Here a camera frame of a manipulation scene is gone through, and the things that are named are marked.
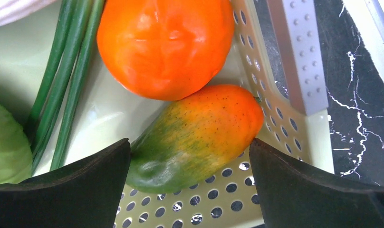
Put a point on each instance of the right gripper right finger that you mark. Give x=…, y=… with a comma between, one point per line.
x=294, y=194

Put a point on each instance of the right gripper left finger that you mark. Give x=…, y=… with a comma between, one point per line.
x=83, y=194

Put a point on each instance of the green cabbage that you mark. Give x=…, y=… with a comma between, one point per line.
x=15, y=152

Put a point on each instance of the orange fruit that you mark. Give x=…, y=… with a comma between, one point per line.
x=165, y=49

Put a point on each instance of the orange green mango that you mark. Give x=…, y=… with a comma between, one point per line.
x=193, y=138

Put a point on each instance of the green onion stalks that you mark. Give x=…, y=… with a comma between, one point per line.
x=63, y=79

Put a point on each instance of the aluminium frame rail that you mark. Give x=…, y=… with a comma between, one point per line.
x=294, y=23

